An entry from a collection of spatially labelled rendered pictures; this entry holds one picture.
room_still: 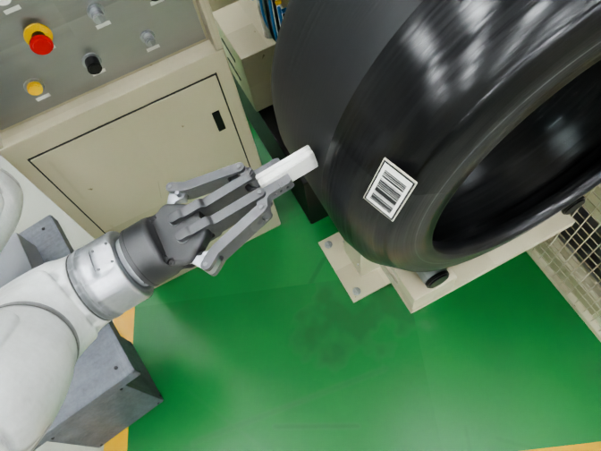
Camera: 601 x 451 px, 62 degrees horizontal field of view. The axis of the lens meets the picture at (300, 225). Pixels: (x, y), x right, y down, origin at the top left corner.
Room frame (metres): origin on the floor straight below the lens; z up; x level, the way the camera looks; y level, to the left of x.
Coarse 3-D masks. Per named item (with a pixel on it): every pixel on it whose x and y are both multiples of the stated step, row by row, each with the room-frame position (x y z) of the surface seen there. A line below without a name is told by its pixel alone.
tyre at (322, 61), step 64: (320, 0) 0.43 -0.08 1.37; (384, 0) 0.37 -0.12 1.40; (448, 0) 0.33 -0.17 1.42; (512, 0) 0.30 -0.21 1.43; (576, 0) 0.29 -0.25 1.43; (320, 64) 0.38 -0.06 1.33; (384, 64) 0.32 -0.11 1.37; (448, 64) 0.28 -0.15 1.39; (512, 64) 0.27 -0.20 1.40; (576, 64) 0.26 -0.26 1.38; (320, 128) 0.34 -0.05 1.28; (384, 128) 0.28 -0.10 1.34; (448, 128) 0.25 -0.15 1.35; (512, 128) 0.25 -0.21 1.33; (576, 128) 0.44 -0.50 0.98; (320, 192) 0.32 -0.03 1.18; (448, 192) 0.24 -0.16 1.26; (512, 192) 0.38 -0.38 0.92; (576, 192) 0.31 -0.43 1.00; (384, 256) 0.24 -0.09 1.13; (448, 256) 0.24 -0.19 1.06
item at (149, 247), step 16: (160, 208) 0.32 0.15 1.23; (176, 208) 0.32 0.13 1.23; (144, 224) 0.30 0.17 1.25; (160, 224) 0.30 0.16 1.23; (128, 240) 0.28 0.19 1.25; (144, 240) 0.28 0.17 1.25; (160, 240) 0.28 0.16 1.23; (176, 240) 0.28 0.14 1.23; (192, 240) 0.27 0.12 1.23; (208, 240) 0.27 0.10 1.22; (128, 256) 0.26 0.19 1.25; (144, 256) 0.26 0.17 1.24; (160, 256) 0.26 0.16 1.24; (176, 256) 0.26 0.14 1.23; (192, 256) 0.25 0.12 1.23; (144, 272) 0.25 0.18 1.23; (160, 272) 0.25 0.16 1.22; (176, 272) 0.25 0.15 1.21
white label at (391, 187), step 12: (384, 168) 0.26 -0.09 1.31; (396, 168) 0.25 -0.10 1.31; (372, 180) 0.26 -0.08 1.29; (384, 180) 0.25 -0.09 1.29; (396, 180) 0.24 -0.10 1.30; (408, 180) 0.23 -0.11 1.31; (372, 192) 0.25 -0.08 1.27; (384, 192) 0.24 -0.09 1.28; (396, 192) 0.24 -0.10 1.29; (408, 192) 0.23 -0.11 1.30; (372, 204) 0.24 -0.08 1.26; (384, 204) 0.24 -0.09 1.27; (396, 204) 0.23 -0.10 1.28; (396, 216) 0.22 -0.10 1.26
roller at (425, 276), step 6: (438, 270) 0.27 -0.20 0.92; (444, 270) 0.27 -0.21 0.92; (420, 276) 0.28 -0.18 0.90; (426, 276) 0.27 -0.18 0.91; (432, 276) 0.27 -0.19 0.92; (438, 276) 0.26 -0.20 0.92; (444, 276) 0.26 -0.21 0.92; (426, 282) 0.27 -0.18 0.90; (432, 282) 0.26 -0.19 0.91; (438, 282) 0.26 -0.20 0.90
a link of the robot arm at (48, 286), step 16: (32, 272) 0.27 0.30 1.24; (48, 272) 0.27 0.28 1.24; (64, 272) 0.26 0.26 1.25; (0, 288) 0.27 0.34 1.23; (16, 288) 0.25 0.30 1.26; (32, 288) 0.25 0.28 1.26; (48, 288) 0.24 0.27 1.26; (64, 288) 0.25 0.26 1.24; (0, 304) 0.23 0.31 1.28; (16, 304) 0.22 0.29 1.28; (32, 304) 0.22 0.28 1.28; (48, 304) 0.22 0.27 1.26; (64, 304) 0.23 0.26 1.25; (80, 304) 0.23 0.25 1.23; (64, 320) 0.20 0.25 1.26; (80, 320) 0.21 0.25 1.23; (96, 320) 0.22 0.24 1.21; (80, 336) 0.19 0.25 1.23; (96, 336) 0.21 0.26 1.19; (80, 352) 0.18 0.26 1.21
